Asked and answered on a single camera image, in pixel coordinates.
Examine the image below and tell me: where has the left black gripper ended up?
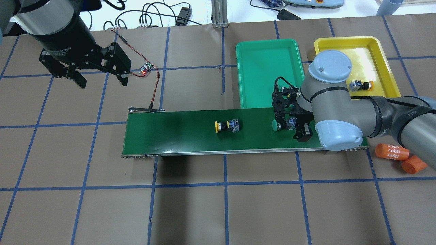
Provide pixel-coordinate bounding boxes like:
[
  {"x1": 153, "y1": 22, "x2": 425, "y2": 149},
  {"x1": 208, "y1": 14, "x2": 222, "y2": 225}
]
[{"x1": 29, "y1": 7, "x2": 132, "y2": 89}]

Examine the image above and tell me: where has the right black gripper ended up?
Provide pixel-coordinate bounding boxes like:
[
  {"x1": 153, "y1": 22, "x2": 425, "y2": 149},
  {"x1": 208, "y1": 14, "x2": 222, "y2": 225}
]
[{"x1": 271, "y1": 87, "x2": 314, "y2": 142}]

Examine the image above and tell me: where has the yellow mushroom push button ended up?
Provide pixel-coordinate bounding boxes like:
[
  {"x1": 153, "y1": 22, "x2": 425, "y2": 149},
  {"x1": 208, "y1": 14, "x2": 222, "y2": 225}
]
[{"x1": 349, "y1": 80, "x2": 375, "y2": 92}]

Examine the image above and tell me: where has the orange cylinder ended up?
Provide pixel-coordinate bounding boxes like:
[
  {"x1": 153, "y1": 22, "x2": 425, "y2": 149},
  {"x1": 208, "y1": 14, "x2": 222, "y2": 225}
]
[
  {"x1": 375, "y1": 143, "x2": 410, "y2": 161},
  {"x1": 401, "y1": 155, "x2": 428, "y2": 174}
]

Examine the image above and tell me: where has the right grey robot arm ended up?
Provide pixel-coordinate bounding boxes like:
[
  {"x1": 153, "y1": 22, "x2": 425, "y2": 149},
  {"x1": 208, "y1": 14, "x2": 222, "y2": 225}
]
[{"x1": 121, "y1": 50, "x2": 436, "y2": 168}]

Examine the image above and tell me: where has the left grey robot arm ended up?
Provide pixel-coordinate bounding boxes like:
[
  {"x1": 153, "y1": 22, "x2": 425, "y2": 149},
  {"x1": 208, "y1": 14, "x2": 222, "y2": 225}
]
[{"x1": 1, "y1": 0, "x2": 132, "y2": 88}]

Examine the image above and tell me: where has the green plastic tray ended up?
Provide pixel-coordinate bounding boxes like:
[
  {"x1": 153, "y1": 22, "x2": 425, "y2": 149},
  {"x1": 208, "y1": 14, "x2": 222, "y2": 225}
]
[{"x1": 236, "y1": 39, "x2": 305, "y2": 109}]

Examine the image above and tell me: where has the green conveyor belt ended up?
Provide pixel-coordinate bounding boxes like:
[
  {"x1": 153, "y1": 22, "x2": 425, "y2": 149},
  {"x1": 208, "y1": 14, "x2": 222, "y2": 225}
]
[{"x1": 121, "y1": 103, "x2": 370, "y2": 160}]

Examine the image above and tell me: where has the yellow plastic tray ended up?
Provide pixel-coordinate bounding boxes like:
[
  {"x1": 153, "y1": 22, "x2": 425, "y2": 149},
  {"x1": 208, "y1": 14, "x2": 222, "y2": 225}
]
[{"x1": 314, "y1": 36, "x2": 401, "y2": 98}]

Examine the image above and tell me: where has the black power adapter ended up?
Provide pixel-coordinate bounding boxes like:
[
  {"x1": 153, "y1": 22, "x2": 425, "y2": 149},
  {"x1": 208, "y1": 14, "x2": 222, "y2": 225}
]
[{"x1": 175, "y1": 7, "x2": 192, "y2": 26}]

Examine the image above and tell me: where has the red black power cable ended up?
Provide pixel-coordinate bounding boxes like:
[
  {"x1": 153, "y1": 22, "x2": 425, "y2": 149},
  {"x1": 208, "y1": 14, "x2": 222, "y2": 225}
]
[{"x1": 110, "y1": 29, "x2": 160, "y2": 111}]

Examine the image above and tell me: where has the aluminium frame post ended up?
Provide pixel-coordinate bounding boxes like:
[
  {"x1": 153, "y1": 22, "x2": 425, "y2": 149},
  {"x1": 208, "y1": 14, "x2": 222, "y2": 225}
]
[{"x1": 211, "y1": 0, "x2": 229, "y2": 28}]

